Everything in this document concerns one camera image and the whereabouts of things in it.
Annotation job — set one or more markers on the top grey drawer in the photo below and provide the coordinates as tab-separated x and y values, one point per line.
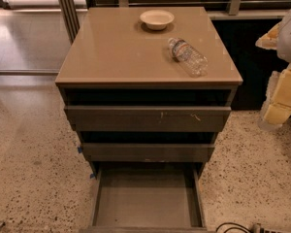
147	118

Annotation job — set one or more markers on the blue tape piece upper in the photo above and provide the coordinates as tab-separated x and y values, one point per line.
80	149

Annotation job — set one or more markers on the tan drawer cabinet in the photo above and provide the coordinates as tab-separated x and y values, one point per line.
116	60

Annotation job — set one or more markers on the blue tape piece lower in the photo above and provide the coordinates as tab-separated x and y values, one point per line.
92	176

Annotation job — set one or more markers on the white paper bowl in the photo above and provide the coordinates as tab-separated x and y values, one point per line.
157	19

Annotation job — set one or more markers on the metal frame post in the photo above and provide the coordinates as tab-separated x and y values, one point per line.
69	12

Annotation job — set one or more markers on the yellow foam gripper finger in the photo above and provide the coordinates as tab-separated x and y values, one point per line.
269	40
277	107

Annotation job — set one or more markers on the middle grey drawer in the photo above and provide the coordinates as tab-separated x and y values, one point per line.
148	152

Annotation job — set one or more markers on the grey power strip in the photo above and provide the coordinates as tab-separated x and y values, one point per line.
258	228

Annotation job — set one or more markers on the blue tape piece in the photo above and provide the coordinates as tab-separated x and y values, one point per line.
92	176
80	149

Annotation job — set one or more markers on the clear plastic water bottle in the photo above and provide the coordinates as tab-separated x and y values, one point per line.
193	62

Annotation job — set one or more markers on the bottom open grey drawer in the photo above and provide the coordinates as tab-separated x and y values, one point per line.
147	198

